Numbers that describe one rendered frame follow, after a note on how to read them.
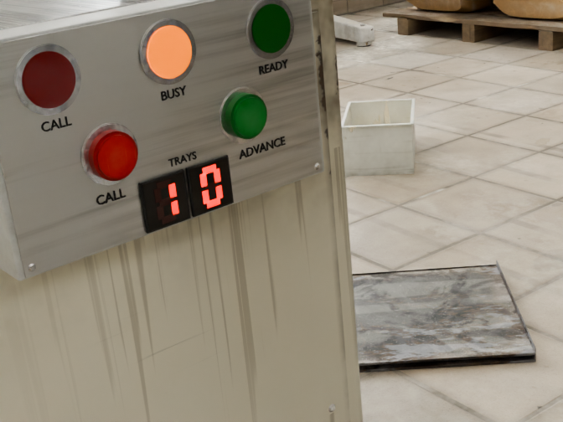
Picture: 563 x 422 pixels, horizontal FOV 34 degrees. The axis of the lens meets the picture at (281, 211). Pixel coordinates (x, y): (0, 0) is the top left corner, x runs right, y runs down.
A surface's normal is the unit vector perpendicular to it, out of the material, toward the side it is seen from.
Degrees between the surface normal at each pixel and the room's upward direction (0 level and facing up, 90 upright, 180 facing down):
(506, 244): 0
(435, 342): 0
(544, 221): 0
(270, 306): 90
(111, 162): 90
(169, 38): 90
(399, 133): 90
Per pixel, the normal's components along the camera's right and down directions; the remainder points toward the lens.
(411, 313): -0.09, -0.93
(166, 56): 0.63, 0.22
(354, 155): -0.15, 0.36
